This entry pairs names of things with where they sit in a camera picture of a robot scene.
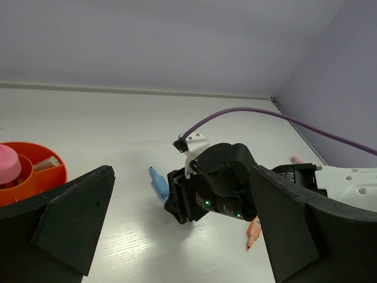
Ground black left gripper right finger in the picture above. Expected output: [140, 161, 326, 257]
[250, 166, 376, 282]

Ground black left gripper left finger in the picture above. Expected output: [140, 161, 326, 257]
[1, 165, 115, 282]

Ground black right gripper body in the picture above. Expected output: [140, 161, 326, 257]
[182, 143, 257, 222]

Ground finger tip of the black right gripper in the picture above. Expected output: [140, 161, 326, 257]
[164, 169, 194, 225]

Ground blue highlighter pen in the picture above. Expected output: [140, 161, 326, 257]
[149, 167, 170, 203]

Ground orange highlighter pen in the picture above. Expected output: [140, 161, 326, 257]
[246, 216, 262, 251]

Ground grey white eraser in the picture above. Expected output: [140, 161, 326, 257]
[33, 156, 61, 172]

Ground pink cap crayon bottle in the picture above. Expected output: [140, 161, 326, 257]
[1, 144, 22, 187]

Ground orange round desk organizer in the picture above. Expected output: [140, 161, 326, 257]
[1, 141, 68, 207]

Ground pink highlighter pen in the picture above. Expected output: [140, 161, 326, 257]
[290, 156, 303, 164]

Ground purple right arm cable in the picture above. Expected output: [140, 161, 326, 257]
[181, 106, 377, 156]

